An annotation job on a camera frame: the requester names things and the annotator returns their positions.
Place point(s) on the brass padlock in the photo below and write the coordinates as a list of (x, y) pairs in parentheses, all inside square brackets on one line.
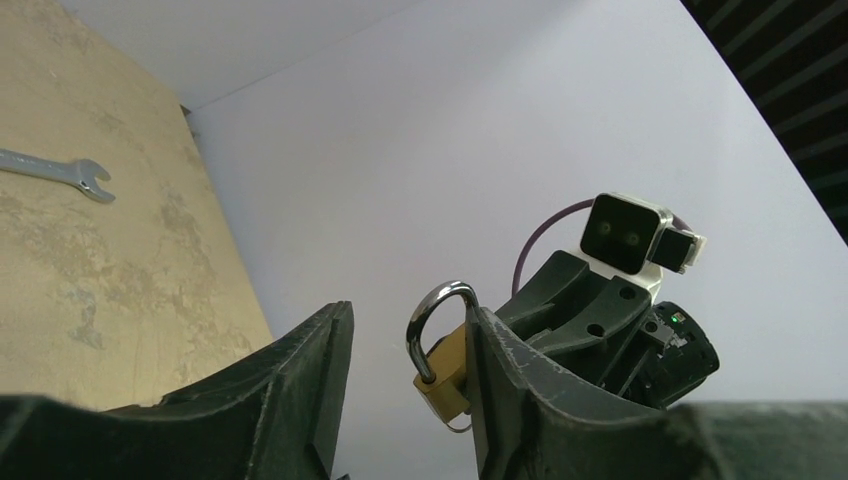
[(442, 372)]

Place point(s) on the large silver open wrench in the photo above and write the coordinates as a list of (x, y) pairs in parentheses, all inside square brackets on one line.
[(82, 174)]

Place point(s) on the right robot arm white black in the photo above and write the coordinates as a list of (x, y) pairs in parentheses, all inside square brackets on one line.
[(684, 363)]

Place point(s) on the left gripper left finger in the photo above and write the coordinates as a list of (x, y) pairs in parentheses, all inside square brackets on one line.
[(275, 414)]

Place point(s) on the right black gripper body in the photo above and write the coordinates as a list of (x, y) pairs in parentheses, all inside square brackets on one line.
[(630, 350)]

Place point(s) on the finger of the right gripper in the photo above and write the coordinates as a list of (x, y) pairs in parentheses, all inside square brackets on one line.
[(532, 308), (598, 310)]

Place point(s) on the key with ring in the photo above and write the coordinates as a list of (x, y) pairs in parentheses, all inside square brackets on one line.
[(460, 427)]

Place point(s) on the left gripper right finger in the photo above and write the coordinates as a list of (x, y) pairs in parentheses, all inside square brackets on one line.
[(534, 419)]

